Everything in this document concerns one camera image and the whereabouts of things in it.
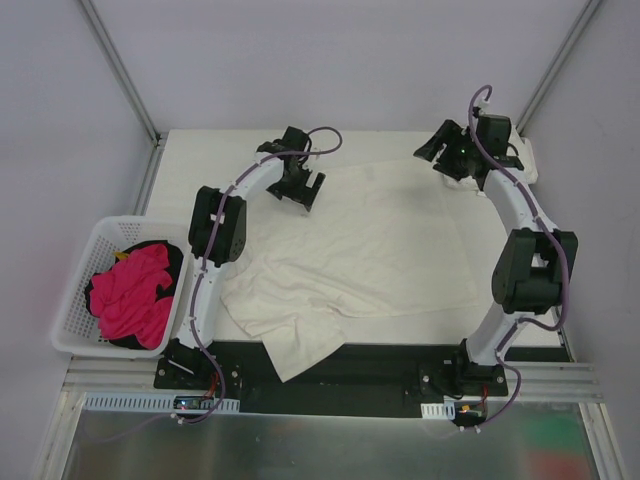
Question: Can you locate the white black printed t shirt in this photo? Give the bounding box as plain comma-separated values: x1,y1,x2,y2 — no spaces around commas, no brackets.
440,127,539,192

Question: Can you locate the right white cable duct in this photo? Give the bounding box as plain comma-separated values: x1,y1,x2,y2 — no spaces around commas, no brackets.
420,401,456,421

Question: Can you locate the left aluminium frame post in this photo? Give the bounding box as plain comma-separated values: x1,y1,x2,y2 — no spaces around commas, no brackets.
76,0,162,146

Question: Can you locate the white cable duct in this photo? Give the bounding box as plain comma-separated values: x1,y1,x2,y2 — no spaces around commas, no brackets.
83,392,218,415
420,401,456,421

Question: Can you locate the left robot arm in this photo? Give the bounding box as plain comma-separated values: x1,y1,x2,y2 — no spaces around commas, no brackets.
176,126,326,352

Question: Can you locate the pink red t shirt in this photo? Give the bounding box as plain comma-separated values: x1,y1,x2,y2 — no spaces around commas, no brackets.
88,243,176,352

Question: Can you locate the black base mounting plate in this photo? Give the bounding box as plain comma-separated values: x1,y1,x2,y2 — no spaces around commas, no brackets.
153,340,508,418

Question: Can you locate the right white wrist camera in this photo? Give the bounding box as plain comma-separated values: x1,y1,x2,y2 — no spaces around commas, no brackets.
471,98,490,118

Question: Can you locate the white plastic laundry basket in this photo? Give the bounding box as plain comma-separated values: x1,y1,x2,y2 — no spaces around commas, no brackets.
51,216,190,359

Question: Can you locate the left white cable duct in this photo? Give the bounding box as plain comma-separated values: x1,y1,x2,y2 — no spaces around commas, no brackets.
83,392,218,415

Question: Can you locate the right aluminium frame post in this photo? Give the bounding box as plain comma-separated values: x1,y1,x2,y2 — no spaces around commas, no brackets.
516,0,606,134

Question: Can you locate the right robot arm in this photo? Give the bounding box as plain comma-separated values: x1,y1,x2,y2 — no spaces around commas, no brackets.
414,111,578,399

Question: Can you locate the aluminium frame post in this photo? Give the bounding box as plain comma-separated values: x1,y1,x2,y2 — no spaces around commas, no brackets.
516,0,606,134
76,0,162,146

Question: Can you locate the cream white t shirt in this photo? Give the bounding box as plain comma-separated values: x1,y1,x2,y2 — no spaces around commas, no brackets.
222,159,478,381

